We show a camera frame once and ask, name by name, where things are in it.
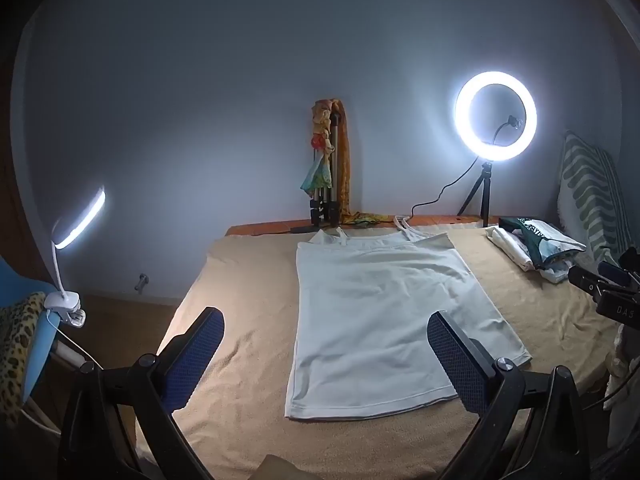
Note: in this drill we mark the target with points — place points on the colourful patterned cloth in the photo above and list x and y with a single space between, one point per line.
317 175

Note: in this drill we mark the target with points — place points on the small black tripod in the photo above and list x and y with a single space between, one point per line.
484 180

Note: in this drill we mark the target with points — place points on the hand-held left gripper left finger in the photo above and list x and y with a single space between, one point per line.
197 355

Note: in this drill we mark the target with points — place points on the blue chair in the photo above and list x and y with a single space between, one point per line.
40 345

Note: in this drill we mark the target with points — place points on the white clip lamp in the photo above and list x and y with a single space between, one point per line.
80 217

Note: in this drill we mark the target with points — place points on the leopard print cloth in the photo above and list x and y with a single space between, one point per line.
15 350

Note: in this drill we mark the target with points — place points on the black gooseneck phone holder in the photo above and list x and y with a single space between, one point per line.
511 122

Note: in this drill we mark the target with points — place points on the white folded garment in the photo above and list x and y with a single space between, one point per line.
510 250

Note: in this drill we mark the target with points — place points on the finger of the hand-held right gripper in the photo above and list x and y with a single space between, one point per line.
587 282
617 275

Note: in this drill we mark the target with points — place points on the orange scarf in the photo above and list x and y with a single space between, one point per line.
345 160

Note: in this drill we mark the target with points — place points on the green striped pillow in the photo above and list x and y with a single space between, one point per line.
590 195

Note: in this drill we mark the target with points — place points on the orange floral bed sheet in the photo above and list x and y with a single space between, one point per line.
270 227

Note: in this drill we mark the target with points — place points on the white tank top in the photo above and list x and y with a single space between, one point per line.
390 320

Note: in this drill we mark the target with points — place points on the metal wall fitting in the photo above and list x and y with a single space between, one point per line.
142 281

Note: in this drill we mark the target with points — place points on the person's right hand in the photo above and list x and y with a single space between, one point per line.
619 355

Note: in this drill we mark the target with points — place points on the folded silver tripod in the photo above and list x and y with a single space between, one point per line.
336 160

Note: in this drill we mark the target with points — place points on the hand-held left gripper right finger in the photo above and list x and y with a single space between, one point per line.
452 355

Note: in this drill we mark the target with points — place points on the yellow green cloth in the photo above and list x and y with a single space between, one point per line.
367 218

